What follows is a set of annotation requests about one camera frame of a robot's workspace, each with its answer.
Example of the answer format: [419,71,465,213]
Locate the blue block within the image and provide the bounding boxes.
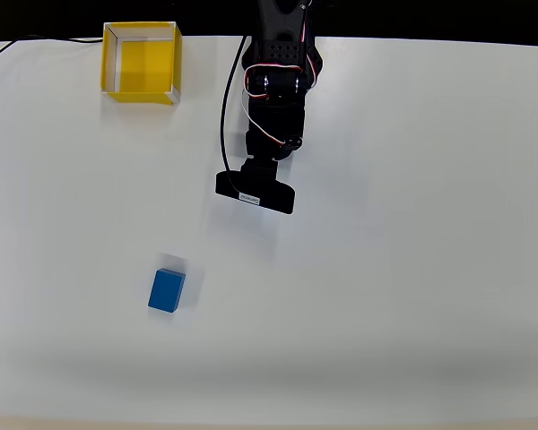
[147,267,187,314]

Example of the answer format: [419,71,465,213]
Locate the yellow cardboard box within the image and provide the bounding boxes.
[100,21,183,108]

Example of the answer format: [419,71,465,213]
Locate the black bar webcam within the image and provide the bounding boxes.
[214,157,297,216]

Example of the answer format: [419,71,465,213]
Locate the black webcam cable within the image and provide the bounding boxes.
[219,35,248,198]

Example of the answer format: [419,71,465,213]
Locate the red white servo wires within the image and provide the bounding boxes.
[241,0,320,149]

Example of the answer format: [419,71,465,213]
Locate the thin black table cable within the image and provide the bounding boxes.
[0,33,105,65]

